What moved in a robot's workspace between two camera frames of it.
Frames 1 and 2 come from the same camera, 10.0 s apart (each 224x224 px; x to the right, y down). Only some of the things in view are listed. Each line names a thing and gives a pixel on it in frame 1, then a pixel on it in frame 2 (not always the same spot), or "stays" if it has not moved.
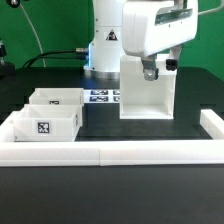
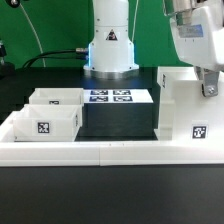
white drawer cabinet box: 142,99 to 185,113
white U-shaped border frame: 22,153 stays
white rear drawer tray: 58,96 stays
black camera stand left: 7,69 stays
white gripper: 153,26 to 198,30
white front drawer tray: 47,122 stays
